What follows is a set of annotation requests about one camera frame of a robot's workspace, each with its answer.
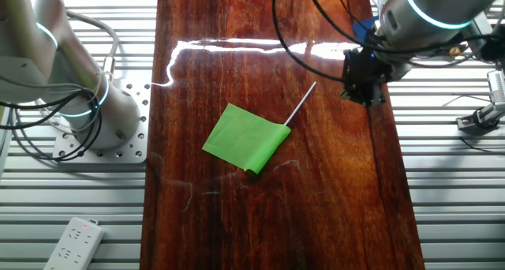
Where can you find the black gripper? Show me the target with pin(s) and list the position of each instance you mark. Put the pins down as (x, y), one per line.
(363, 68)

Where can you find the green flag with white pole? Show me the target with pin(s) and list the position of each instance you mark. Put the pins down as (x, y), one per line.
(244, 137)

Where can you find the blue box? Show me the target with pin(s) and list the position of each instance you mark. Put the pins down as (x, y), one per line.
(365, 29)

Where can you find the small brass knob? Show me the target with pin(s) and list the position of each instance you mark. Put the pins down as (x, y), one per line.
(454, 51)

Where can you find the dark red wooden board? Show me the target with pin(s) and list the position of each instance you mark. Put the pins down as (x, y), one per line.
(276, 222)

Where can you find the white power strip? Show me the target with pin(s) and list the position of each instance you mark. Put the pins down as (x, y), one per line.
(75, 244)

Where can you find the gray wrist camera bracket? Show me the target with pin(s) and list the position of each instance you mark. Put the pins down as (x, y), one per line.
(399, 72)

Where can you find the silver ribbed camera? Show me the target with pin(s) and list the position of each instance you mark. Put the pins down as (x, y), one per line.
(498, 86)

